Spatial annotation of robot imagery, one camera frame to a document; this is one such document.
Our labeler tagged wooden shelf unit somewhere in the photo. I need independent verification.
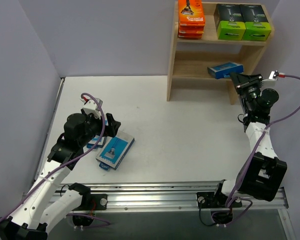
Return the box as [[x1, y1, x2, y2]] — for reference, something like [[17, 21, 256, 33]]
[[166, 2, 275, 101]]

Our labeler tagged harry's razor box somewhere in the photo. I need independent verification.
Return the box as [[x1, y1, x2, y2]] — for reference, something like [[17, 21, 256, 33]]
[[86, 135, 107, 149], [207, 62, 244, 80], [96, 130, 135, 171]]

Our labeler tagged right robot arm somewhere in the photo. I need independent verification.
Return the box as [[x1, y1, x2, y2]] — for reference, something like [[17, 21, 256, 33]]
[[212, 72, 288, 207]]

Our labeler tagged aluminium rail base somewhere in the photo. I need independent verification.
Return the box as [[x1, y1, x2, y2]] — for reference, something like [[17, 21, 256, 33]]
[[52, 181, 288, 213]]

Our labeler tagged purple cable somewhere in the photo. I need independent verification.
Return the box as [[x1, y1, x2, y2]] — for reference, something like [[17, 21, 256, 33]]
[[209, 74, 300, 226], [0, 92, 112, 228]]

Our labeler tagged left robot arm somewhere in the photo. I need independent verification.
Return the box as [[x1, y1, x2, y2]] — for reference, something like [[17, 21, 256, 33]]
[[0, 112, 121, 240]]

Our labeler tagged orange Gillette Fusion5 box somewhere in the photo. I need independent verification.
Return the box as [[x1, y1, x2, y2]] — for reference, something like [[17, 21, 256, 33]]
[[178, 25, 205, 35]]

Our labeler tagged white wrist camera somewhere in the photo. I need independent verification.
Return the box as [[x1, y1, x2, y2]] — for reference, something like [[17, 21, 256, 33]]
[[262, 70, 286, 83], [80, 97, 102, 119]]

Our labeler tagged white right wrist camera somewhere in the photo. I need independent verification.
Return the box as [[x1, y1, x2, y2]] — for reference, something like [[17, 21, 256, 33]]
[[262, 70, 286, 83]]

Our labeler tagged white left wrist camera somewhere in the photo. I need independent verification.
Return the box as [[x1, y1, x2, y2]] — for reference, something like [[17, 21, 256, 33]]
[[80, 97, 102, 119]]

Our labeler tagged orange styler box back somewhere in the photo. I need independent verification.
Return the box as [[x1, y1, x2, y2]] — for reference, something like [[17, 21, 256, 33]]
[[177, 0, 206, 27]]

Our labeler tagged orange styler box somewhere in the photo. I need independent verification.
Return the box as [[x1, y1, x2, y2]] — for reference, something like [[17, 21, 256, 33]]
[[178, 32, 203, 40], [177, 0, 206, 27]]

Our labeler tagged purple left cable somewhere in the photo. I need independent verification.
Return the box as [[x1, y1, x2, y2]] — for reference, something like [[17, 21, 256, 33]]
[[0, 92, 112, 228]]

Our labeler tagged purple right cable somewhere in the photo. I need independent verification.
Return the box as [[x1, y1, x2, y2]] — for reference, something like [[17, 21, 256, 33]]
[[209, 74, 300, 226]]

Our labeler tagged black green GilletteLabs box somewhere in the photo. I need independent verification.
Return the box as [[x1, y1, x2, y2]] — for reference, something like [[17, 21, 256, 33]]
[[239, 4, 272, 42], [213, 3, 246, 41]]

